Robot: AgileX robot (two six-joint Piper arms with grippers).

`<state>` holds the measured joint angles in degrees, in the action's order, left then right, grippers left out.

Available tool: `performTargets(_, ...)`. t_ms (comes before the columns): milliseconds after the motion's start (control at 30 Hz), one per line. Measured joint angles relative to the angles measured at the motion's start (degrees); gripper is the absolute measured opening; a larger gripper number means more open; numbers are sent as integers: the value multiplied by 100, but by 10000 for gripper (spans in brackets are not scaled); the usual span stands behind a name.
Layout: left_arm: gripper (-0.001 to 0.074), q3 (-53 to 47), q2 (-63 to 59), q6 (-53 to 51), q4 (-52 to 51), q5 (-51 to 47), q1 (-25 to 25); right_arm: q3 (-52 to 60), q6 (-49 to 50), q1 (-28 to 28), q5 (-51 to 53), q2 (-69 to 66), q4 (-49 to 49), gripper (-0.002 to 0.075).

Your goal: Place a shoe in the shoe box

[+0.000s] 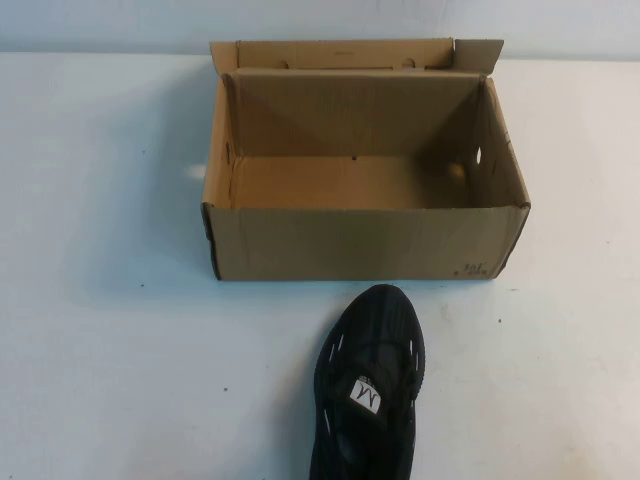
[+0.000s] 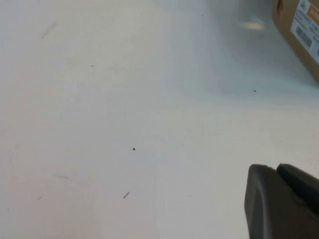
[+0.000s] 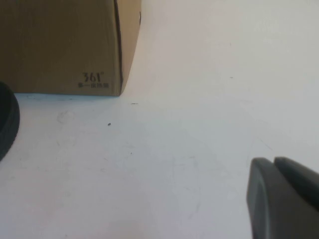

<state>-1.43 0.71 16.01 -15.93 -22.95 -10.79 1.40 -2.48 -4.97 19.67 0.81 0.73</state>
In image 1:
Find black mesh sneaker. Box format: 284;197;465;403
313;283;432;480

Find brown cardboard shoe box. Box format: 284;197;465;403
201;38;534;282

